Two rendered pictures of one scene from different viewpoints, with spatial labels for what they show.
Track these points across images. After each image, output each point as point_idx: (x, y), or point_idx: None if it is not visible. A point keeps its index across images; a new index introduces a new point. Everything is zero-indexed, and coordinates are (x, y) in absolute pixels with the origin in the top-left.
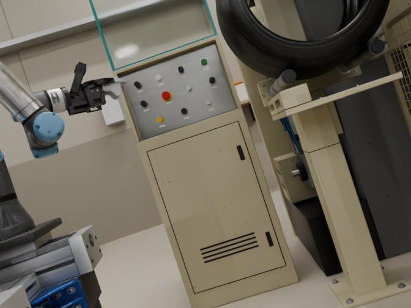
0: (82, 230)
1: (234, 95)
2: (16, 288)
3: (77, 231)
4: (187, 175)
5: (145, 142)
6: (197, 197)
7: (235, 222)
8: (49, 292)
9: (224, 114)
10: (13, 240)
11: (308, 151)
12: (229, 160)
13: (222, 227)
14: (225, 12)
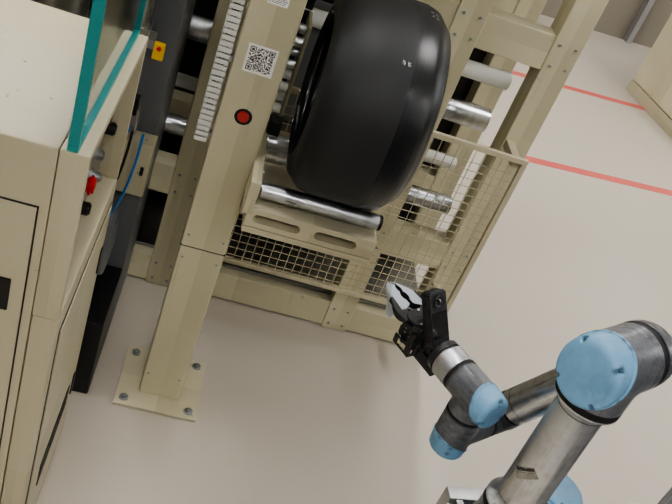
0: (469, 492)
1: (121, 157)
2: (633, 503)
3: (461, 499)
4: (68, 341)
5: (63, 311)
6: (62, 374)
7: (66, 384)
8: None
9: (109, 198)
10: None
11: (219, 254)
12: (91, 281)
13: (59, 404)
14: (411, 164)
